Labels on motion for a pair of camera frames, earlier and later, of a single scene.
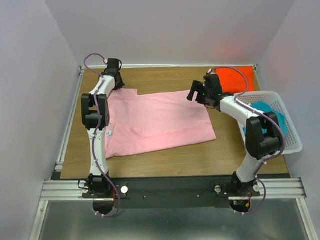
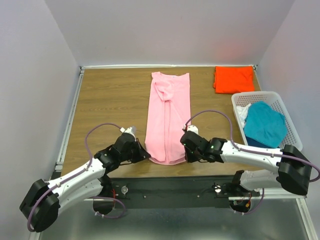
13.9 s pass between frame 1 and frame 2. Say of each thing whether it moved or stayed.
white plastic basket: stayed
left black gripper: moved
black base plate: stayed
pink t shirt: moved
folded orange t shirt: stayed
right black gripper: moved
